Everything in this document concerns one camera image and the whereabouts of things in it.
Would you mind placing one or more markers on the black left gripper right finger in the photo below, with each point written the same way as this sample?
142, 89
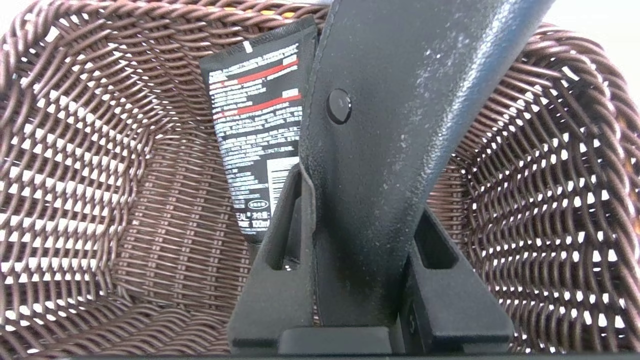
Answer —
450, 300

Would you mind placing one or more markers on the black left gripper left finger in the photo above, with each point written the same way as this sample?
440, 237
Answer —
277, 295

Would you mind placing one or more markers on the black face cream tube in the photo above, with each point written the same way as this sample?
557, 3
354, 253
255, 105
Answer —
260, 135

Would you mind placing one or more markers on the black leather glasses case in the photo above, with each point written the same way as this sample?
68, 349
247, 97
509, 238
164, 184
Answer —
390, 150

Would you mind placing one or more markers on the dark brown wicker basket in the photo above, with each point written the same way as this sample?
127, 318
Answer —
100, 200

